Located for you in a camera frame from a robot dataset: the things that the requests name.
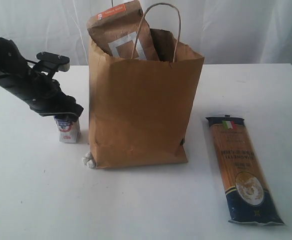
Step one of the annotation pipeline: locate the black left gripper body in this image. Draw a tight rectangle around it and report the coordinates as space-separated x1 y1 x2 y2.
0 72 84 118

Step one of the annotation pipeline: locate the blue white milk carton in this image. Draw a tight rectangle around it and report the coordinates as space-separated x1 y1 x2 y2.
54 116 81 144

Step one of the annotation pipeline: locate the brown paper shopping bag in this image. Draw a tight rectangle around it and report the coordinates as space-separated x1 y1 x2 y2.
89 27 204 169

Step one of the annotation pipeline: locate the brown kraft coffee pouch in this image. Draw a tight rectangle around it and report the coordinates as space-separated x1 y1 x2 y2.
87 0 159 61

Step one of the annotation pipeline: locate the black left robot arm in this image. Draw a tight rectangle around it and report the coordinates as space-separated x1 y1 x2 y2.
0 37 84 122

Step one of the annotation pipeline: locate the spaghetti packet dark blue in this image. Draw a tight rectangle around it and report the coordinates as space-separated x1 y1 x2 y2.
207 115 284 226

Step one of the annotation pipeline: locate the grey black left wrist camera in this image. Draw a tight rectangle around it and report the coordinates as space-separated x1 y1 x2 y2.
27 51 70 79

